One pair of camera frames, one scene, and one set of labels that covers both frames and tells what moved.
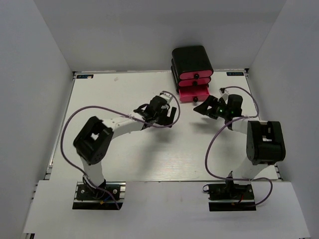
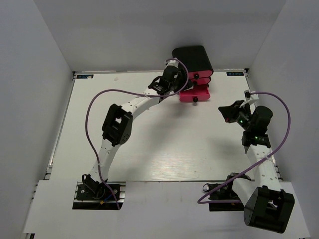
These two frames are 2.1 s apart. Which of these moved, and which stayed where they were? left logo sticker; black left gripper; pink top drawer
Moved: black left gripper
Stayed: left logo sticker; pink top drawer
